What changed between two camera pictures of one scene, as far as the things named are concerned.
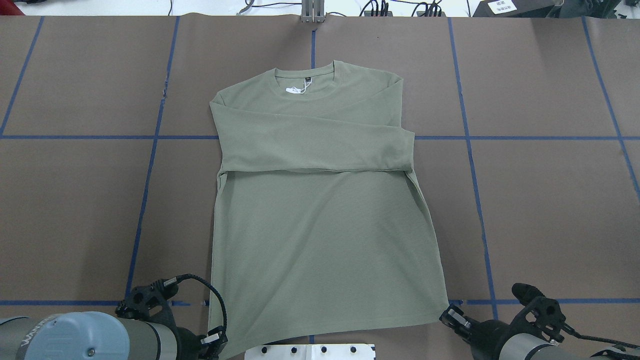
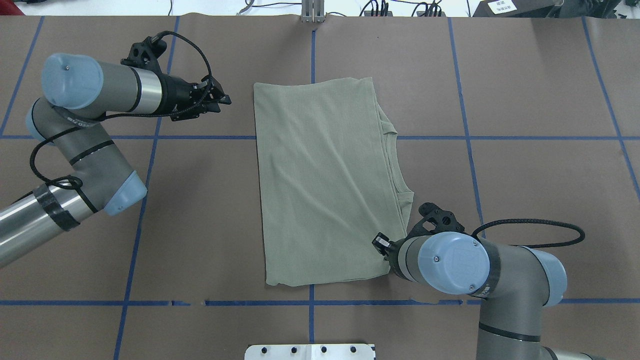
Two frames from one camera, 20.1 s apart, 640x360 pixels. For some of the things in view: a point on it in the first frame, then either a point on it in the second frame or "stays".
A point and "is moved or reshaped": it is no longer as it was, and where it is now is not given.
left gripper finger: (216, 336) -> (212, 89)
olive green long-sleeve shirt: (319, 235) is moved or reshaped
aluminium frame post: (312, 11) stays
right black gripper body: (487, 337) -> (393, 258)
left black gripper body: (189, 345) -> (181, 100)
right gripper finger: (455, 317) -> (381, 243)
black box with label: (516, 8) stays
